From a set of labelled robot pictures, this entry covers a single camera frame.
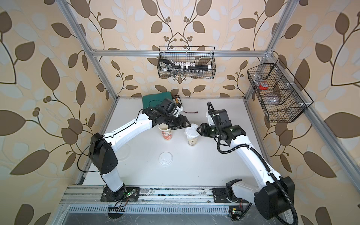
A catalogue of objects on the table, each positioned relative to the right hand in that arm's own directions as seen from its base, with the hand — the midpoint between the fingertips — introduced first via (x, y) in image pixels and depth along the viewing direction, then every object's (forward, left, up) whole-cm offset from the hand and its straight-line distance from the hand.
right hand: (199, 130), depth 79 cm
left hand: (+3, +8, +3) cm, 9 cm away
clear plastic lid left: (-9, +21, -18) cm, 29 cm away
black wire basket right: (+8, -44, +13) cm, 47 cm away
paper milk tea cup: (-2, +4, -10) cm, 11 cm away
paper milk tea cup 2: (+3, +20, -6) cm, 21 cm away
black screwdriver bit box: (+45, +15, -17) cm, 50 cm away
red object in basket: (+20, -38, +14) cm, 45 cm away
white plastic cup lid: (0, +5, -1) cm, 5 cm away
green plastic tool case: (+12, +25, +13) cm, 31 cm away
